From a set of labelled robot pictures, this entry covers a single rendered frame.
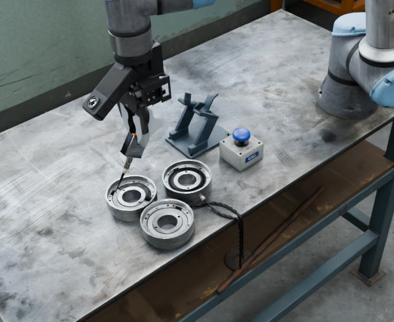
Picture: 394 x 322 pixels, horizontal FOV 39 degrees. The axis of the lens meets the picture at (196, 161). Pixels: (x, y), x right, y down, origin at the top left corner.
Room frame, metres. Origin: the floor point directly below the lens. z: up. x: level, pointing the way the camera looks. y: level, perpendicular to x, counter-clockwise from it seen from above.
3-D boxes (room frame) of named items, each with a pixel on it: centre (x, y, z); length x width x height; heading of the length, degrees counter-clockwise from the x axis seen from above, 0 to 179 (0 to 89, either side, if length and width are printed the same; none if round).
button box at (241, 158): (0.96, -0.11, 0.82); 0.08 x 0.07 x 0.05; 126
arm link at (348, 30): (1.14, -0.39, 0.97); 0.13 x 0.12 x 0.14; 14
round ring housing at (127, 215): (0.83, 0.14, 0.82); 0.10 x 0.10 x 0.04
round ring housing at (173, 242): (0.75, 0.06, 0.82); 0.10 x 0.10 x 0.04
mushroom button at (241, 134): (0.96, -0.10, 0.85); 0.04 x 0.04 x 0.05
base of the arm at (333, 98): (1.15, -0.39, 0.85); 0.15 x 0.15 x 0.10
